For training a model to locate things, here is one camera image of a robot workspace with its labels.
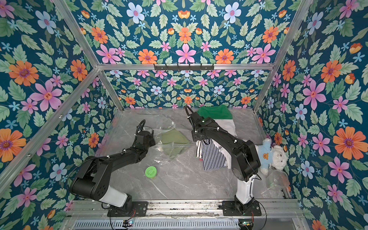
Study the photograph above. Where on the green tank top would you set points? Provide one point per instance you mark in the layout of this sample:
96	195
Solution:
215	112

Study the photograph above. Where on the black hook rail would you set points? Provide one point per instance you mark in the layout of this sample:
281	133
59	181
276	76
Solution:
183	67

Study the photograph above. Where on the aluminium front rail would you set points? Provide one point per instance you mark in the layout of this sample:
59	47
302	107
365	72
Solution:
217	208

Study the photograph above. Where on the olive green garment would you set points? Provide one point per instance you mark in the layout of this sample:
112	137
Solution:
173	143

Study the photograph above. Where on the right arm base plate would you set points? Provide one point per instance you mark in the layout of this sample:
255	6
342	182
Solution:
236	208

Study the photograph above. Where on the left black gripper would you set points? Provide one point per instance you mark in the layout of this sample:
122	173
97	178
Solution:
150	138

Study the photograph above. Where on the white teddy bear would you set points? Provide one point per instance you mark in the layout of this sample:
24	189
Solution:
271	156

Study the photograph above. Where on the clear plastic mesh cup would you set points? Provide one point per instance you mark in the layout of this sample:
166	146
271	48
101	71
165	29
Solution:
277	180

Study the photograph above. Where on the black white striped garment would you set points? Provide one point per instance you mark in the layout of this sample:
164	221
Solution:
199	147

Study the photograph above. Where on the green round lid container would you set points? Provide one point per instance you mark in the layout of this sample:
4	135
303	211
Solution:
151	172

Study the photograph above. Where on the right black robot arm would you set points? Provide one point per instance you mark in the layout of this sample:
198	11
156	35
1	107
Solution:
243	155

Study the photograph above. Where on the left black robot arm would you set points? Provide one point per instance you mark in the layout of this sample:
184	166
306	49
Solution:
92	180

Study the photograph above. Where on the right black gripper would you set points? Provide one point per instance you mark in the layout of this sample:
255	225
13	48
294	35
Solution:
194	117

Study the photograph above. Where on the bag of clothes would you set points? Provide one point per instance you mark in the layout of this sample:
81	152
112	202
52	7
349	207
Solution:
161	124

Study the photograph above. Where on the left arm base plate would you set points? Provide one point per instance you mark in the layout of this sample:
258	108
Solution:
129	209

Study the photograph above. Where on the blue white striped garment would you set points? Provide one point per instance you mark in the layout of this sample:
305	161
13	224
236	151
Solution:
212	156

